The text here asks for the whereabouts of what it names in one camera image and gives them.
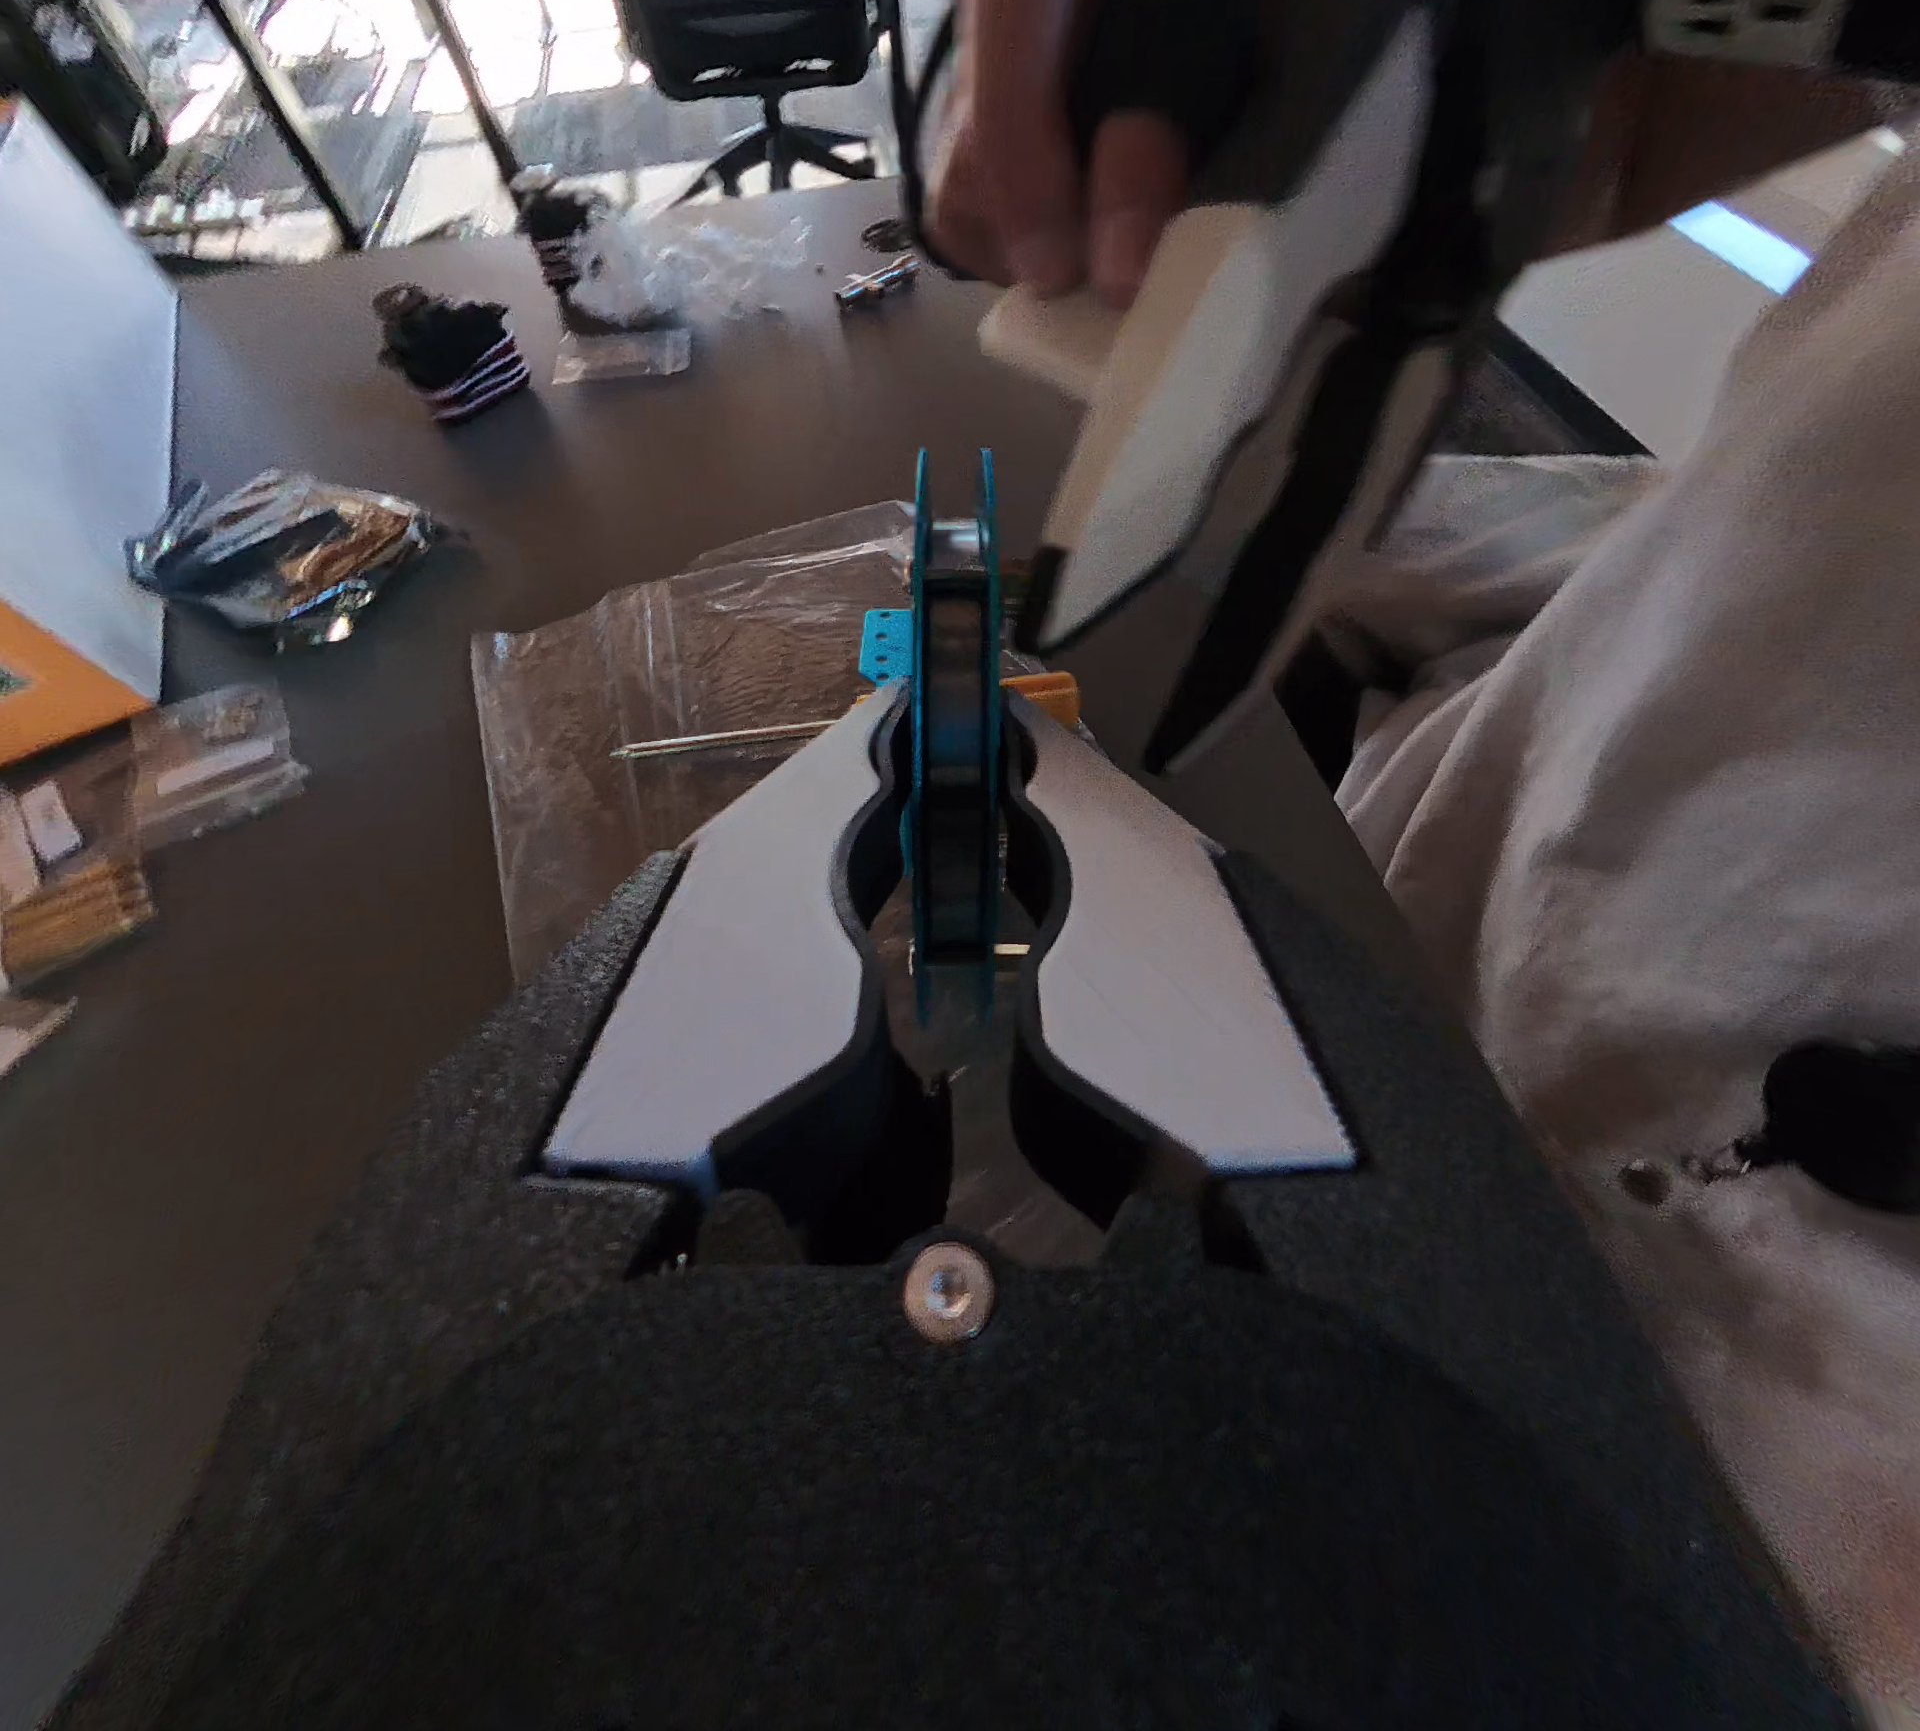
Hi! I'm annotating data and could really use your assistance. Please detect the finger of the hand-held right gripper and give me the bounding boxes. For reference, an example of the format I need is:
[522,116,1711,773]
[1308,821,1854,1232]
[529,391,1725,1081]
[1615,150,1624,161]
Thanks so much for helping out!
[1034,8,1448,653]
[1143,320,1471,775]

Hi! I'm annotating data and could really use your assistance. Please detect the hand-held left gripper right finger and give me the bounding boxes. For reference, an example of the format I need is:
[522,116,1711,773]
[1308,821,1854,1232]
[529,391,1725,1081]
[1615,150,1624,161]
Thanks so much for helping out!
[997,682,1364,1240]

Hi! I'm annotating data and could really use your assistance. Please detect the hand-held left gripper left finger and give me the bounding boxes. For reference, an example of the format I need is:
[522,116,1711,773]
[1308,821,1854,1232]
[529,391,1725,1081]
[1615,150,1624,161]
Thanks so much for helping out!
[537,679,953,1265]

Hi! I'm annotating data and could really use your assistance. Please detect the blue round metal turntable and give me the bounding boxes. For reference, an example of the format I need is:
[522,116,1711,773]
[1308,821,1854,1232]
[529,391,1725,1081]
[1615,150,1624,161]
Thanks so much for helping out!
[854,448,1052,1032]

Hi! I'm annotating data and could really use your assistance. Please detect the person's right forearm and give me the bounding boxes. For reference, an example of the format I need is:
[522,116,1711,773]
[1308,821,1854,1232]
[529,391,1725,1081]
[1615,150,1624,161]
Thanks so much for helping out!
[1587,58,1920,258]

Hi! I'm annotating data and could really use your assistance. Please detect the person's right hand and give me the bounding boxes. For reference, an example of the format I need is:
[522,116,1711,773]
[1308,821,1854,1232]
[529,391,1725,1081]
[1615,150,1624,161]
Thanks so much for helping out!
[931,0,1323,301]

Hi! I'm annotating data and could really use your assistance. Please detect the large clear plastic bag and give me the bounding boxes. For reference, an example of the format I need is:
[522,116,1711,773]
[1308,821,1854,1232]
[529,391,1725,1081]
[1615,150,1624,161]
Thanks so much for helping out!
[470,501,1159,1258]

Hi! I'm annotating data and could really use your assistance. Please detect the servo motor in clear bag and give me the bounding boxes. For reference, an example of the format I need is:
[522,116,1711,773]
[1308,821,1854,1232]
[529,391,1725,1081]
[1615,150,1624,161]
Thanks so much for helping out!
[508,171,821,387]

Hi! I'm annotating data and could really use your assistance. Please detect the black antistatic bag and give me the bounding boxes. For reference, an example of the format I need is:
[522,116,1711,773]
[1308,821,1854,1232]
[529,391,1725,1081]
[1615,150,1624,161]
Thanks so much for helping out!
[127,473,470,654]

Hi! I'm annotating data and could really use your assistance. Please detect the pile of small screw bags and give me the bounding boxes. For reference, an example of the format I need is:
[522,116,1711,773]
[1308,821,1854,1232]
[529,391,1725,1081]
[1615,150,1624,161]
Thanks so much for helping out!
[0,685,312,1077]

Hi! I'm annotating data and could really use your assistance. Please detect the black servo motor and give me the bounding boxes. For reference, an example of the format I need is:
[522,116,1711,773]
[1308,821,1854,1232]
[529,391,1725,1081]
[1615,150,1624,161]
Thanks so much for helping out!
[371,283,537,424]

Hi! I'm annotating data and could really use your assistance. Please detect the orange and white cardboard box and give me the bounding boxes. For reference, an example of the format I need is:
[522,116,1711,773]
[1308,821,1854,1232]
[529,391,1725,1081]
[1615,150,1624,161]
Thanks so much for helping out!
[0,95,182,773]

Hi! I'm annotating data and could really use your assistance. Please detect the yellow-handled screwdriver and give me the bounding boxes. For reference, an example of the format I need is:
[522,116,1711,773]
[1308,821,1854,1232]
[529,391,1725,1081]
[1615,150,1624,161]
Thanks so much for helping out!
[613,670,1084,761]

